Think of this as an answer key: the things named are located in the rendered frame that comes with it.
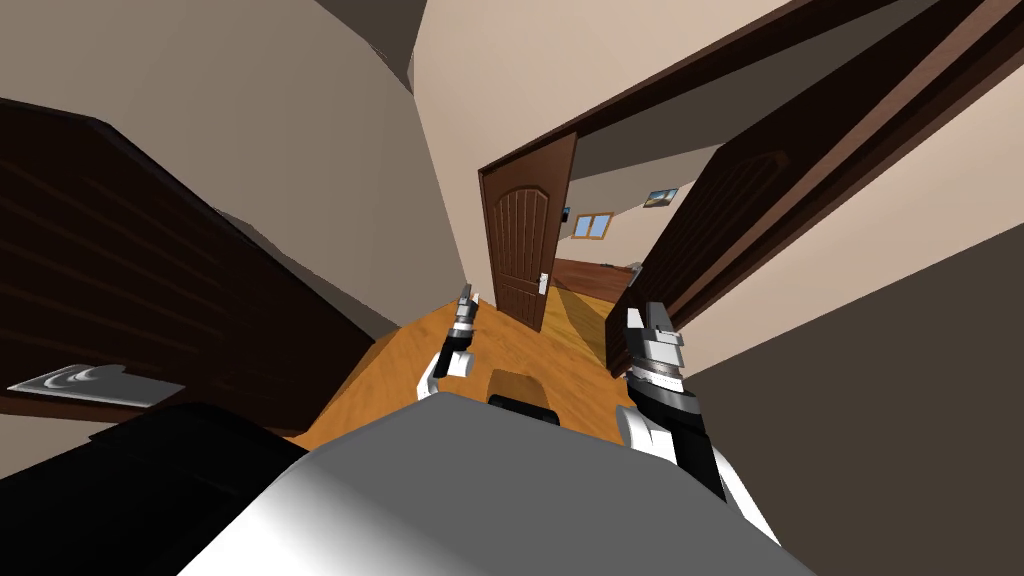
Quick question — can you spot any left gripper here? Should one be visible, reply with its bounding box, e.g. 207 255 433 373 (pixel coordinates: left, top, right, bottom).
451 283 482 341

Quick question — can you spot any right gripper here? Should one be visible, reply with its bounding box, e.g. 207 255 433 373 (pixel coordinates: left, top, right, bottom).
625 301 689 374

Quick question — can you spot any brown arched panel door leaf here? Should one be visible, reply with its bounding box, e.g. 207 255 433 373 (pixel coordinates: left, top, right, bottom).
477 131 580 334

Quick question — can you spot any dark brown arched door leaf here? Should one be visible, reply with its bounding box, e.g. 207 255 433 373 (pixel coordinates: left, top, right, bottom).
603 147 792 380

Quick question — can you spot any wood framed window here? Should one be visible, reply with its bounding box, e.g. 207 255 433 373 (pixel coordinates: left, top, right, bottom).
571 211 616 241

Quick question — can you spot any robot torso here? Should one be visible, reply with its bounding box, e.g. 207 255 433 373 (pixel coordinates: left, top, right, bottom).
177 391 819 576

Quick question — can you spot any dark brown slatted door leaf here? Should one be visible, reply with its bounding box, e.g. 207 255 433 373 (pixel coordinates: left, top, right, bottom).
0 95 403 451

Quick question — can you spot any silver flat door handle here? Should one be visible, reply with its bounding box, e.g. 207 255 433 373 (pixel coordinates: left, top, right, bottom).
6 363 187 410

